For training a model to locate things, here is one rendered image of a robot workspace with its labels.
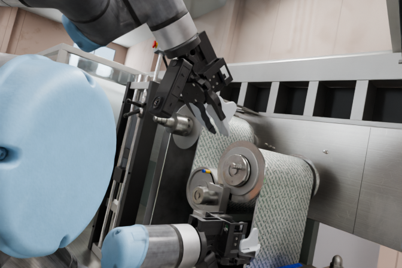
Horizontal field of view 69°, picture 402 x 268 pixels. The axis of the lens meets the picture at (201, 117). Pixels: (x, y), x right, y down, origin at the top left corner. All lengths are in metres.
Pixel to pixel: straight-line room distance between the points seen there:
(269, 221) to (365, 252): 3.11
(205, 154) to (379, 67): 0.56
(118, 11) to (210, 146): 0.51
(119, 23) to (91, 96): 0.32
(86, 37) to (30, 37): 11.37
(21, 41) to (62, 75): 11.66
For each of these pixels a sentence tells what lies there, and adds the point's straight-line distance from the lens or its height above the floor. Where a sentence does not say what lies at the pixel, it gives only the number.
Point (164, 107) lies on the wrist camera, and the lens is 0.51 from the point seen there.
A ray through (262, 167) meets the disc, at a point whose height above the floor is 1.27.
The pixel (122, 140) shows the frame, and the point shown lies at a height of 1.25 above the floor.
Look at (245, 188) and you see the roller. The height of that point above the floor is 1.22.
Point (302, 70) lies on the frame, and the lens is 1.08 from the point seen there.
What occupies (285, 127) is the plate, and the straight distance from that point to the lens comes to 1.05.
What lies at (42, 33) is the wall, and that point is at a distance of 11.94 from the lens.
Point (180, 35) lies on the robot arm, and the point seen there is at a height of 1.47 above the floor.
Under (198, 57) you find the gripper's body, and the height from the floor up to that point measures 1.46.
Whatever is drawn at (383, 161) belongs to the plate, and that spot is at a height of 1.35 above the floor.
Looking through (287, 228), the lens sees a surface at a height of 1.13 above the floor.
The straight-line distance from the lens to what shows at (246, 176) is 0.68.
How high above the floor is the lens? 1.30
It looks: 5 degrees up
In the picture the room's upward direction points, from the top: 12 degrees clockwise
